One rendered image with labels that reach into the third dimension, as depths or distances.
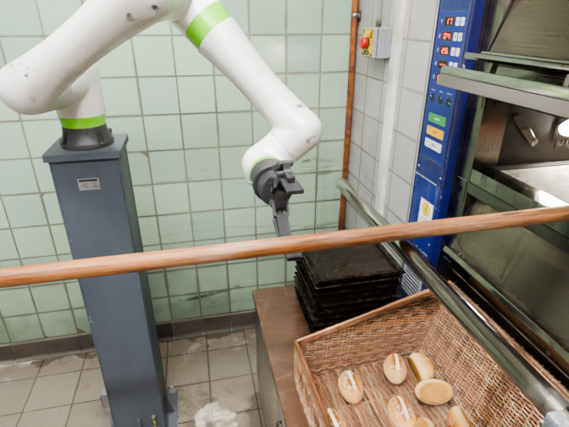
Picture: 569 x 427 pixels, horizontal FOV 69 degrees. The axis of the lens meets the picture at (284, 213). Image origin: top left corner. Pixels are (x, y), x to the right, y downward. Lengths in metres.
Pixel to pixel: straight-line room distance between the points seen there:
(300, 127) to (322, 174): 1.03
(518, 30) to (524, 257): 0.51
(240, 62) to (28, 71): 0.48
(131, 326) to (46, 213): 0.74
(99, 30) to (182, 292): 1.50
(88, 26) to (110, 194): 0.51
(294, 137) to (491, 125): 0.51
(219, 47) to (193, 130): 0.86
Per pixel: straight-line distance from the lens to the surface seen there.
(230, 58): 1.05
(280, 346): 1.41
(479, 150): 1.22
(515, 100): 0.88
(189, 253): 0.69
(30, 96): 1.17
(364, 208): 0.91
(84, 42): 1.05
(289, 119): 1.03
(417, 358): 1.33
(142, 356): 1.67
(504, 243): 1.17
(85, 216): 1.38
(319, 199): 2.08
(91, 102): 1.31
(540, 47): 1.04
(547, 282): 1.08
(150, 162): 1.92
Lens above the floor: 1.54
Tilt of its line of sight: 25 degrees down
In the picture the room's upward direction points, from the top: straight up
